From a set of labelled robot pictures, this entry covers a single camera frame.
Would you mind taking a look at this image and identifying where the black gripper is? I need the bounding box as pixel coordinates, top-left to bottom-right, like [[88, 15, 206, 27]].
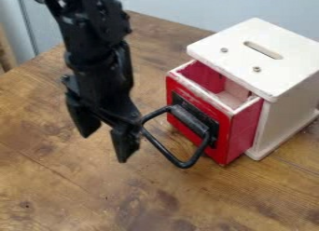
[[63, 43, 141, 163]]

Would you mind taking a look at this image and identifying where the black metal drawer handle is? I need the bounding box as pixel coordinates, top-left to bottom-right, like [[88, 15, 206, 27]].
[[138, 103, 221, 170]]

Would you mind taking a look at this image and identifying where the red drawer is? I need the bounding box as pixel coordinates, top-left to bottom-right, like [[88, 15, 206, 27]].
[[166, 60, 264, 166]]

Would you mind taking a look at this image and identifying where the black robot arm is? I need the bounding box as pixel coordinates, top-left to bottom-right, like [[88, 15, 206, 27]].
[[35, 0, 141, 163]]

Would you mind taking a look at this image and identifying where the wooden object at left edge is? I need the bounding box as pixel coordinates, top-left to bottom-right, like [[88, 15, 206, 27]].
[[0, 24, 17, 74]]

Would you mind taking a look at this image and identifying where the white wooden box cabinet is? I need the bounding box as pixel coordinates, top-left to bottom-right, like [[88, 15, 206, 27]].
[[186, 18, 319, 160]]

